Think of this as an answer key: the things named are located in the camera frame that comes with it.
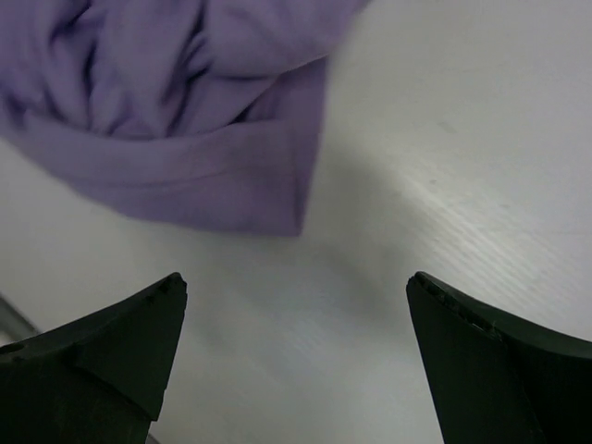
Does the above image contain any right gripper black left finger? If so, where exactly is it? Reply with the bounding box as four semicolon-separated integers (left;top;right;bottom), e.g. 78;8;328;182
1;273;188;443

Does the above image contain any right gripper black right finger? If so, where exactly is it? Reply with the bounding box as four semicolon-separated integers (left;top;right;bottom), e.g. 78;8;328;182
406;272;591;443

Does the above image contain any lavender t shirt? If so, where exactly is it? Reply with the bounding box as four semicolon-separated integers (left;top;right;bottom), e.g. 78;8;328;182
1;1;364;236

